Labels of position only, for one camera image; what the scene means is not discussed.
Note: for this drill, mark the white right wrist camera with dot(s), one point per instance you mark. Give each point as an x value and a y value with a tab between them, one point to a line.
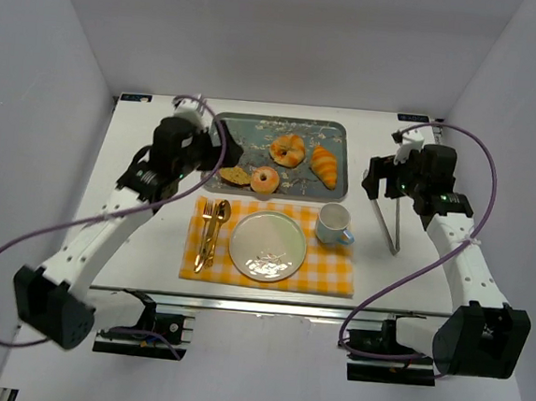
407	141

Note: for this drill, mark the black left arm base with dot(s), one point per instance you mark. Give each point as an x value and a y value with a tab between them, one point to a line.
130	323

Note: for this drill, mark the blue floral serving tray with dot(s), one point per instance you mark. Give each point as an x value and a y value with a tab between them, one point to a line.
255	133

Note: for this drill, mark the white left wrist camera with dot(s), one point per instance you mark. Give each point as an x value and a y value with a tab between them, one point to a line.
190	110

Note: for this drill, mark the sugared ring donut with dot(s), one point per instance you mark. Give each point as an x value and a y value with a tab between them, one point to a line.
265	180

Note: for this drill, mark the gold spoon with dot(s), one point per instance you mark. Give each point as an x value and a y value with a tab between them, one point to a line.
223	216

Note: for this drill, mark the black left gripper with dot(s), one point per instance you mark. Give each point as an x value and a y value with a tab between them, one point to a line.
217	144

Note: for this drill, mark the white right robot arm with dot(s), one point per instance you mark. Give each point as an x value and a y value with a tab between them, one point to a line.
484	336

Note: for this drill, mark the light blue mug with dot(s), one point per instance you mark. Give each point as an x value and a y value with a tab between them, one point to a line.
332	225

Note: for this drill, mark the yellow checkered cloth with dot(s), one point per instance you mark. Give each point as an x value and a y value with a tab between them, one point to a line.
327	269

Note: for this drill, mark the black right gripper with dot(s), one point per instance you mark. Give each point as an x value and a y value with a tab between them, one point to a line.
387	184

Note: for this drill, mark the striped orange croissant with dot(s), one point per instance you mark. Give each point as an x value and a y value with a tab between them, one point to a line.
324	166

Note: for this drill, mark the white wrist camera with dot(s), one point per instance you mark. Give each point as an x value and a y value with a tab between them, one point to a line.
407	141
190	110

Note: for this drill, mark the gold knife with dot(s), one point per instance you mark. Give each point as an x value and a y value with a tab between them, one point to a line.
210	234

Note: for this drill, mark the gold fork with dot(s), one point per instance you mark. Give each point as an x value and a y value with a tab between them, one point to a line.
207	217

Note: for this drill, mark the blue corner label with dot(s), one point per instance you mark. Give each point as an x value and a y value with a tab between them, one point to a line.
135	98
409	117

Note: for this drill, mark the white ceramic plate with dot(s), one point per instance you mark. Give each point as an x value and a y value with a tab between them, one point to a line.
267	246

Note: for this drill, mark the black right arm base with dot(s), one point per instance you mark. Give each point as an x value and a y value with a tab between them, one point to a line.
374	356

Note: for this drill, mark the blue right corner label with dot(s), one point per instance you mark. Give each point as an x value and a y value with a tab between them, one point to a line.
409	117

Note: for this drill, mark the brown bread slice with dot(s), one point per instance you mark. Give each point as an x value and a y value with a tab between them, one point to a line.
235	176

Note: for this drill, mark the blue left corner label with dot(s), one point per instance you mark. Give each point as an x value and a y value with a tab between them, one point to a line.
135	98

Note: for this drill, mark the aluminium table edge rail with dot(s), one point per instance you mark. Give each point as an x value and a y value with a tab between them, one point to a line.
262	306

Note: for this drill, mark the twisted knot bread roll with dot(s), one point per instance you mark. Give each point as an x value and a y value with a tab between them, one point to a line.
288	151

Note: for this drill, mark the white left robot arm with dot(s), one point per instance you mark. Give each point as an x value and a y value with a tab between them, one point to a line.
56	298

